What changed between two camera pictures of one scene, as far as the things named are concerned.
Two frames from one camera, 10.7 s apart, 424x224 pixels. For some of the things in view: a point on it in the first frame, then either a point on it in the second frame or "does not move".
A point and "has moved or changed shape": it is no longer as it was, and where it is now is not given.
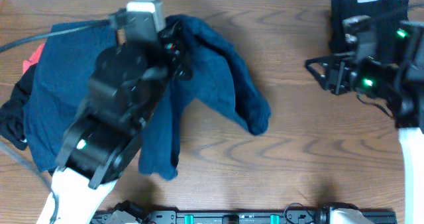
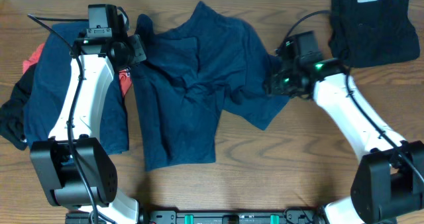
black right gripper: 339,71 to 273,87
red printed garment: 34,58 does not move
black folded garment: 385,14 does not move
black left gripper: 179,52 to 139,54
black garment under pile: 12,112 does not move
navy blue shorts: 216,77 has moved or changed shape
